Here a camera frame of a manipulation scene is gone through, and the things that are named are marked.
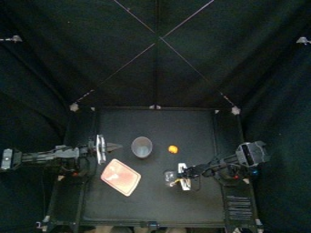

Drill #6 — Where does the yellow toy banana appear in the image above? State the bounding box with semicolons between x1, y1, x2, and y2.
169;178;192;187

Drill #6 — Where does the pink square plate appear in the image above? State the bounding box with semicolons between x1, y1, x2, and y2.
100;157;142;198

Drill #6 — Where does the grey plastic cup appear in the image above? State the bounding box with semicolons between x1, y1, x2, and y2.
129;136;154;159

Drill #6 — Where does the small orange toy fruit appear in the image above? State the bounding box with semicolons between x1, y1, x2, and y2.
166;144;180;155

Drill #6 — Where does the black frame clamp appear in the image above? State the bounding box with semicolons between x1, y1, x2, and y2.
145;220;161;231

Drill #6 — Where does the thin white cord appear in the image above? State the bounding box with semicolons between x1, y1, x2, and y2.
112;0;236;107
74;0;216;105

